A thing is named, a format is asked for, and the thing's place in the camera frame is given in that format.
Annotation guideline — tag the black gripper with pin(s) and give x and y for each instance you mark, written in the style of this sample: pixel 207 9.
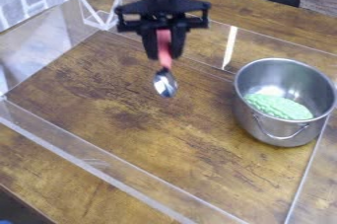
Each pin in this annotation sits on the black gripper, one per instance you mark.
pixel 162 14

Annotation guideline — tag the pink handled metal spoon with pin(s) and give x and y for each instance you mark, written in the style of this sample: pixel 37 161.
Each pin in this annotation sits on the pink handled metal spoon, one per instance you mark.
pixel 163 81

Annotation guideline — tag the stainless steel pot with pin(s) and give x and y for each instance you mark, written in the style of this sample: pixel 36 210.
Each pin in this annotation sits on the stainless steel pot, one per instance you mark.
pixel 293 80

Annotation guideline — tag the green knitted toy vegetable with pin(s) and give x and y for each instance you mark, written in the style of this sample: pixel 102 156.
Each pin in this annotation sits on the green knitted toy vegetable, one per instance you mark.
pixel 278 107

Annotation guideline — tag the clear acrylic enclosure wall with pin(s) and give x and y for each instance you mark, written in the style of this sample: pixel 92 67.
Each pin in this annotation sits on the clear acrylic enclosure wall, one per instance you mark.
pixel 100 151

